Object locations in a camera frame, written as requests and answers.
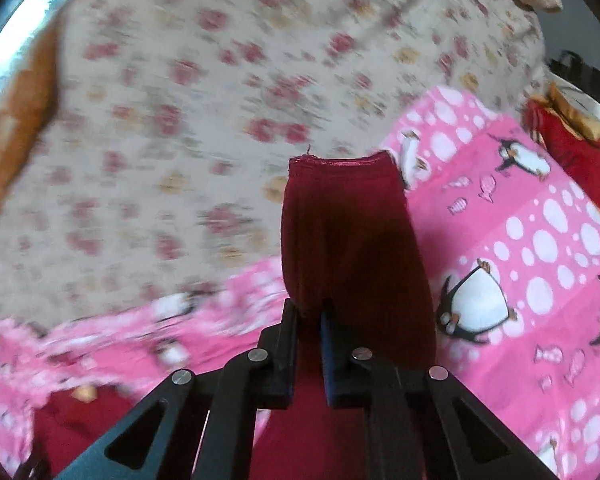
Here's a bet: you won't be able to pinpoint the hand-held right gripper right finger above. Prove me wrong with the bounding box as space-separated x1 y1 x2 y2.
320 310 558 480

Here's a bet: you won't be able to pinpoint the red yellow printed cloth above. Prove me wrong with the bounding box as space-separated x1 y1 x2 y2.
524 85 600 221

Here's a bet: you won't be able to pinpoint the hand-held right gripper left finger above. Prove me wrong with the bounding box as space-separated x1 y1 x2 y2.
55 299 299 480

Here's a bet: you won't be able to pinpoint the pink penguin blanket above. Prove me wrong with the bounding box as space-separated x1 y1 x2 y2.
0 85 600 480

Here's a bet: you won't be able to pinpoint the orange checkered mat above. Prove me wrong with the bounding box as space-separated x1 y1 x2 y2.
0 22 63 226

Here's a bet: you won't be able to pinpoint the floral bed sheet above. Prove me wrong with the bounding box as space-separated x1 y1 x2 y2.
0 0 548 323

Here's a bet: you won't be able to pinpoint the dark red small pants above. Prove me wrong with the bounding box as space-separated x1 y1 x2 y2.
32 152 437 480

